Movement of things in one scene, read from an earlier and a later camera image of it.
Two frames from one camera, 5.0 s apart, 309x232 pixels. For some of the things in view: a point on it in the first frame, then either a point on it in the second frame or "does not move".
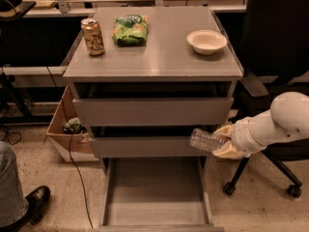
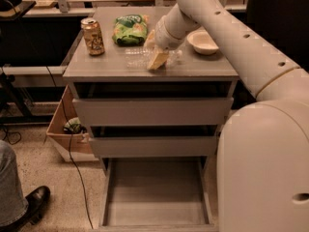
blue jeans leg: [14, 205] does not move
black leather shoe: [38, 200] does not move
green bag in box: [74, 127] does not move
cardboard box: [75, 147] does not move
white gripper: [241, 138] -> [162, 40]
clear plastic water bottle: [206, 139] -> [138, 57]
